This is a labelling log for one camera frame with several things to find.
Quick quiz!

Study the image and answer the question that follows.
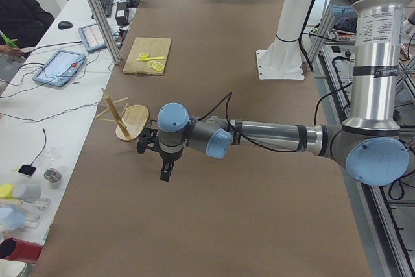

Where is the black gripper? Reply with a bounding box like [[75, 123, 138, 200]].
[[159, 148, 182, 182]]

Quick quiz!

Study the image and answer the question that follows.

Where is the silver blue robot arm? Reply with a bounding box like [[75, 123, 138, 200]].
[[155, 0, 412, 186]]

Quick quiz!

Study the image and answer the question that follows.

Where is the wooden mug tree rack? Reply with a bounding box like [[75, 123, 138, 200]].
[[95, 88, 150, 142]]

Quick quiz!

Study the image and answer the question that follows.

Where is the grey cup on tray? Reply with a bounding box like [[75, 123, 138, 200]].
[[12, 184, 42, 203]]

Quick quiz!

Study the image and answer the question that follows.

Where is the clear acrylic cup tray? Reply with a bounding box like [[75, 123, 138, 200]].
[[4, 198, 51, 230]]

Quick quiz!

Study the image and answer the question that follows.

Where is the yellow cup on tray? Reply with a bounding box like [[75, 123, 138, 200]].
[[0, 184, 15, 199]]

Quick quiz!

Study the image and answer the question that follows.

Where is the light blue cup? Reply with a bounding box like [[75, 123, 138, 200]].
[[0, 205, 26, 230]]

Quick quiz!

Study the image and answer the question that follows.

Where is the lemon slice row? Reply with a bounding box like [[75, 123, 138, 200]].
[[147, 60, 165, 72]]

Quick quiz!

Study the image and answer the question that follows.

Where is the black power adapter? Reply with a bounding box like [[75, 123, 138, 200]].
[[115, 2, 129, 26]]

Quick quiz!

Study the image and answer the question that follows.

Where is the yellow plastic toy knife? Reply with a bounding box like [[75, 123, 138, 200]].
[[136, 56, 165, 62]]

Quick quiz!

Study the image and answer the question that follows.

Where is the bamboo cutting board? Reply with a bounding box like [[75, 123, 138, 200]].
[[123, 37, 172, 76]]

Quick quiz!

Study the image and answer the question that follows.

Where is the blue teach pendant far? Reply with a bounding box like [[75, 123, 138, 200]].
[[78, 23, 106, 53]]

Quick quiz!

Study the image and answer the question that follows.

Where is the blue teach pendant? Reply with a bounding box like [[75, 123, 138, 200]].
[[32, 49, 86, 88], [78, 23, 106, 53]]

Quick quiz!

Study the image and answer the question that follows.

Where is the black square pad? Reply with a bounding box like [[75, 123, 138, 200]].
[[18, 164, 36, 176]]

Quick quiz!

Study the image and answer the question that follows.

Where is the blue teach pendant near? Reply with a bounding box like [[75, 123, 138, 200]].
[[32, 49, 86, 88]]

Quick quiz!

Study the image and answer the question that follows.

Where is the black computer mouse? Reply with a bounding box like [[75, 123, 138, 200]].
[[58, 21, 73, 30]]

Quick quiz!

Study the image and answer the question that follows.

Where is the red cylinder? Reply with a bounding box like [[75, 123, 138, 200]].
[[1, 238, 43, 264]]

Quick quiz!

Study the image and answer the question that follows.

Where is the person in black clothing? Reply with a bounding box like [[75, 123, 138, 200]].
[[1, 0, 54, 58]]

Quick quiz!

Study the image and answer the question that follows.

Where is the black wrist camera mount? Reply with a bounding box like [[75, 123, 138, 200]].
[[136, 119, 160, 154]]

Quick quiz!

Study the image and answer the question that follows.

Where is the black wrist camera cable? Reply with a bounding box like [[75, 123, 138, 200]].
[[197, 91, 233, 122]]

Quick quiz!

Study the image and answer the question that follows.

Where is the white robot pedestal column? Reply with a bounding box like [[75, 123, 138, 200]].
[[257, 0, 309, 80]]

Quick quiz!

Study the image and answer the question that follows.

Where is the aluminium frame post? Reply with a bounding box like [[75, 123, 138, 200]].
[[87, 0, 121, 65]]

